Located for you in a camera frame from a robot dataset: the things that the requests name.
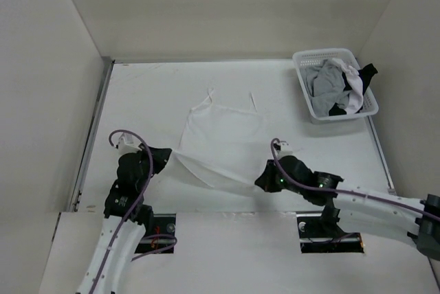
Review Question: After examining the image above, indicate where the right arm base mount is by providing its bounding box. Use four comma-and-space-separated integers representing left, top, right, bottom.
296, 207, 364, 253

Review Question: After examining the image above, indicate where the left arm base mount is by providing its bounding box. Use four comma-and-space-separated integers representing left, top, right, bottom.
135, 214, 177, 254

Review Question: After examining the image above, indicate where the metal table edge rail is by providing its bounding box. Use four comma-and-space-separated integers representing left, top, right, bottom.
66, 56, 114, 212

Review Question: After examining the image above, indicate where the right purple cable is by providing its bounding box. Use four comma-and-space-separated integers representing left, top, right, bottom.
269, 137, 440, 223

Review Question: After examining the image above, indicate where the purple cable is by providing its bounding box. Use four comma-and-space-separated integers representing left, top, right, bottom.
269, 137, 440, 223
87, 129, 178, 294

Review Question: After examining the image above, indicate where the wrist white camera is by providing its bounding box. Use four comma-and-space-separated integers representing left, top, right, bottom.
274, 141, 293, 159
116, 133, 142, 155

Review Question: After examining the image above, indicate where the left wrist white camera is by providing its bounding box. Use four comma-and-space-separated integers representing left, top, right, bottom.
116, 133, 142, 155

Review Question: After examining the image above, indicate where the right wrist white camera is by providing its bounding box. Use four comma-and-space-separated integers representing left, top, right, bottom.
274, 141, 293, 159

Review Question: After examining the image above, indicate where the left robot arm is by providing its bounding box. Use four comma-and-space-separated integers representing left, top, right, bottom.
76, 146, 177, 293

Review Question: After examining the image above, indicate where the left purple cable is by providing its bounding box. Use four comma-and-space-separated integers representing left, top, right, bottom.
87, 129, 178, 294

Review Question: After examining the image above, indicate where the grey tank top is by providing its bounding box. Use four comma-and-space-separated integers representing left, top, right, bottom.
300, 59, 349, 117

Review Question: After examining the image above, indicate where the white plastic basket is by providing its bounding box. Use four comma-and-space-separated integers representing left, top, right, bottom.
292, 48, 379, 124

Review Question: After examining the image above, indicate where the black tank top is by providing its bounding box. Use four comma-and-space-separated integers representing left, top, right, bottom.
329, 64, 378, 116

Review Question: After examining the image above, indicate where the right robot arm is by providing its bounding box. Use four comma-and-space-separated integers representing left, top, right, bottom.
254, 155, 439, 260

